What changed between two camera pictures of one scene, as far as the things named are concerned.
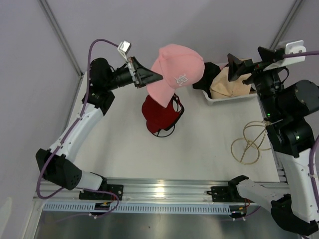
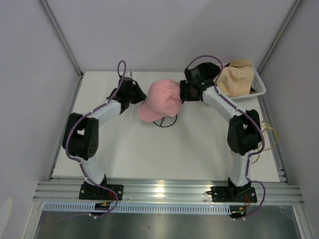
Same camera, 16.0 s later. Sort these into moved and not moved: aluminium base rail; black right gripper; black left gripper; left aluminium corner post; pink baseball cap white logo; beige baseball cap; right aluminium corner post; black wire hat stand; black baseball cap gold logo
Moved: black left gripper; black wire hat stand; pink baseball cap white logo; black right gripper
Not moved: left aluminium corner post; aluminium base rail; black baseball cap gold logo; right aluminium corner post; beige baseball cap
